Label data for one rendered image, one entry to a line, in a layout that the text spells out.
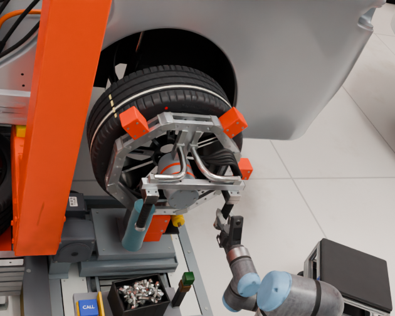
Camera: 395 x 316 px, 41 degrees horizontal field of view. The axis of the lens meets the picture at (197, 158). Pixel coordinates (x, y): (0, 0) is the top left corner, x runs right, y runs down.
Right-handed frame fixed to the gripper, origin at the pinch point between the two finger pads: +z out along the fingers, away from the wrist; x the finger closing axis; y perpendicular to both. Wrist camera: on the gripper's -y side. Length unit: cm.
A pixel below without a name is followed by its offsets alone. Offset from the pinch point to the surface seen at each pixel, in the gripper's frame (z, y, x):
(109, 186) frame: 18.3, 6.6, -43.3
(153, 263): 23, 68, -7
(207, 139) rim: 29.1, -12.2, -2.7
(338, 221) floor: 61, 83, 139
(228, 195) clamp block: -2.3, -10.9, -2.5
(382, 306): -23, 50, 102
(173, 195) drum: 4.1, -4.0, -21.7
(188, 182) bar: 0.7, -15.0, -20.0
